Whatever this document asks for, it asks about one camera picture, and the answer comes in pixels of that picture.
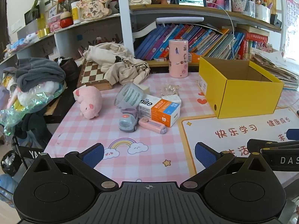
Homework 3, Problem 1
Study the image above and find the white plush cloth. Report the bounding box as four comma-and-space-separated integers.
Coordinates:
17, 82, 56, 105

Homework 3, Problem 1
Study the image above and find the bunny figure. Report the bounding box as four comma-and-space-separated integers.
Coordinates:
78, 0, 112, 20

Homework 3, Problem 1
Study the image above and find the wooden shelf board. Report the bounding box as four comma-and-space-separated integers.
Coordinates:
146, 59, 201, 67

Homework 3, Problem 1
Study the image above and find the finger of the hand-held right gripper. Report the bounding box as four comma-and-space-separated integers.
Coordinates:
247, 139, 299, 155
286, 129, 299, 142

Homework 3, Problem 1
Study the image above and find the wooden chessboard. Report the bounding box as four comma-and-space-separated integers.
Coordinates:
77, 59, 113, 91

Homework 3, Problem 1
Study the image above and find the folded grey cloth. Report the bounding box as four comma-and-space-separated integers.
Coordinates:
15, 57, 66, 92

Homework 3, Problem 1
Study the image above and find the grey purple toy car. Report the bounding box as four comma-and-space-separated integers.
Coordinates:
118, 108, 140, 132

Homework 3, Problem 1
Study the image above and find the beige cloth bag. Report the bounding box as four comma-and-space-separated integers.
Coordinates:
83, 42, 150, 85

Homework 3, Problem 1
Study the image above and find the black folding stool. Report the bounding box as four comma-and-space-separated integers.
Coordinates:
12, 133, 45, 167

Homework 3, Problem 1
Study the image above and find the pink cylinder with stickers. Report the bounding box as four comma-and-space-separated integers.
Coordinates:
169, 39, 189, 78

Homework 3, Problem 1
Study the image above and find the iridescent plastic wrap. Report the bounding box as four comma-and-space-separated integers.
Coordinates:
0, 82, 67, 136

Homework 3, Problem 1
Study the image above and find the white lamp bar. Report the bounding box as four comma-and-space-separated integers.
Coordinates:
156, 17, 205, 25

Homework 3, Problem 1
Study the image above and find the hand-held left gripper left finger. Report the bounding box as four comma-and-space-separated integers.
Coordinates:
27, 143, 120, 192

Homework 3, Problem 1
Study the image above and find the clear tape roll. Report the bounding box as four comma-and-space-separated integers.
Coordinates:
114, 83, 144, 110

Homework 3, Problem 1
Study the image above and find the yellow cardboard box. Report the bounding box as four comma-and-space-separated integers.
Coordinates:
198, 56, 285, 119

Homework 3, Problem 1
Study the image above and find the pink tissue packet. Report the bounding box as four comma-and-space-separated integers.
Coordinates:
48, 16, 62, 32

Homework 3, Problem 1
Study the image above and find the row of colourful books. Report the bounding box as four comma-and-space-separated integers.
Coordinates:
134, 23, 269, 61

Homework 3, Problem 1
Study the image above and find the wall poster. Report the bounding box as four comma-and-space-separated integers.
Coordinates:
285, 0, 299, 59

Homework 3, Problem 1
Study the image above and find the white and orange carton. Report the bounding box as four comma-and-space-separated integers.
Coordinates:
139, 95, 181, 127

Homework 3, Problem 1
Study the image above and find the white shelf post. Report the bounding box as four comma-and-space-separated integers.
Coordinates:
116, 0, 136, 57

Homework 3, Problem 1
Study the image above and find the pearl hair accessory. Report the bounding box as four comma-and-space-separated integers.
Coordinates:
161, 84, 180, 97

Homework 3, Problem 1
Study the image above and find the pink pig plush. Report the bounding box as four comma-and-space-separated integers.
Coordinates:
73, 85, 103, 120

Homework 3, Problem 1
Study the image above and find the clear pen holder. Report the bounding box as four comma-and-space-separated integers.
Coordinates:
255, 3, 271, 23

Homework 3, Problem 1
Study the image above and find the white charger plug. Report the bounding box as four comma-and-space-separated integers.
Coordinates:
161, 94, 182, 103

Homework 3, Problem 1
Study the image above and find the white cable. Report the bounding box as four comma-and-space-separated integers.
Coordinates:
207, 2, 235, 60

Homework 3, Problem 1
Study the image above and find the stack of papers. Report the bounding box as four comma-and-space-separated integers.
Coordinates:
251, 48, 299, 91

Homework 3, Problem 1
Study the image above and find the white mat with yellow border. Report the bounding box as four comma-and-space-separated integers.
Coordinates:
178, 107, 299, 175

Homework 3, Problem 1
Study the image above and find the red wooden doll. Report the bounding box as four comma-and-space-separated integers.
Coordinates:
59, 12, 74, 28

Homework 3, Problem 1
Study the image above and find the pink checkered desk mat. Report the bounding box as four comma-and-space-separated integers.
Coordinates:
43, 72, 299, 192

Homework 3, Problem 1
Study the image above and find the dark brown bag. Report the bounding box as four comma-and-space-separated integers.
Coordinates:
54, 56, 80, 82

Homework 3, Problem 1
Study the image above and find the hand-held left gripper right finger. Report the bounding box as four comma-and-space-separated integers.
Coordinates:
180, 142, 274, 192

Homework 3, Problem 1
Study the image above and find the white and yellow bottle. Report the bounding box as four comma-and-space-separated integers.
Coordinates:
71, 1, 81, 24

